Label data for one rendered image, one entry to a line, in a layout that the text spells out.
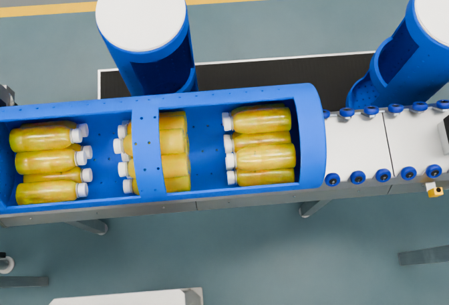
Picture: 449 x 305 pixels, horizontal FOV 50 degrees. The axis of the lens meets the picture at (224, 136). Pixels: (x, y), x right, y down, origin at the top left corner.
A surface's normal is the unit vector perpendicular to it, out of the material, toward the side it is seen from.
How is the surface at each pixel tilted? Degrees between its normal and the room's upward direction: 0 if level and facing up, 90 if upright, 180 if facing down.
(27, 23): 0
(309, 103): 18
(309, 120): 1
